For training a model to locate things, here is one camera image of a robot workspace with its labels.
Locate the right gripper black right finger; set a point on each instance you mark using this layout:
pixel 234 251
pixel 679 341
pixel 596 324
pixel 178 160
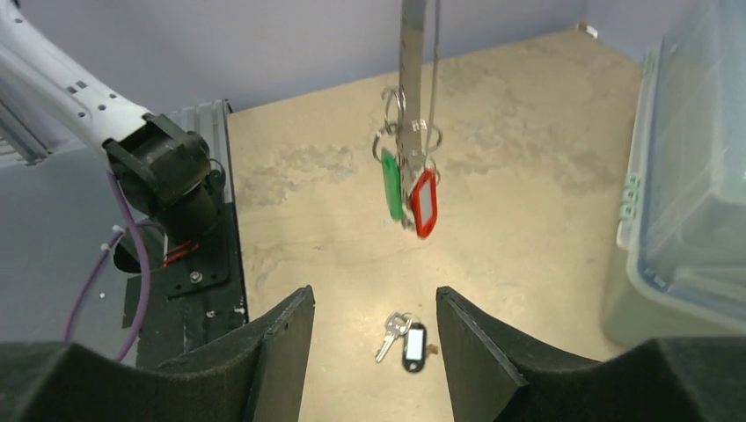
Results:
pixel 497 373

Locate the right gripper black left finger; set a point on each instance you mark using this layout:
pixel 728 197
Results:
pixel 254 373

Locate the keys with black tag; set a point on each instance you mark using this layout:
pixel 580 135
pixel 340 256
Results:
pixel 413 333

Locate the steel perforated key plate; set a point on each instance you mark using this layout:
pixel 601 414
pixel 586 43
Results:
pixel 415 131

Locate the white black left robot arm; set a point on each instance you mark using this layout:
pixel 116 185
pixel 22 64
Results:
pixel 162 168

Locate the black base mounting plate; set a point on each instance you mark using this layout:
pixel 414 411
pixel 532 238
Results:
pixel 198 294

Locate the red key tag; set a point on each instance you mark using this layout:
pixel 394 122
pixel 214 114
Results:
pixel 423 203

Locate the clear green plastic storage box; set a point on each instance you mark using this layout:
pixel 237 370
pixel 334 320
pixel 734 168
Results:
pixel 678 268

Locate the green key tag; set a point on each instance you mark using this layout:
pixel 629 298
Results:
pixel 392 187

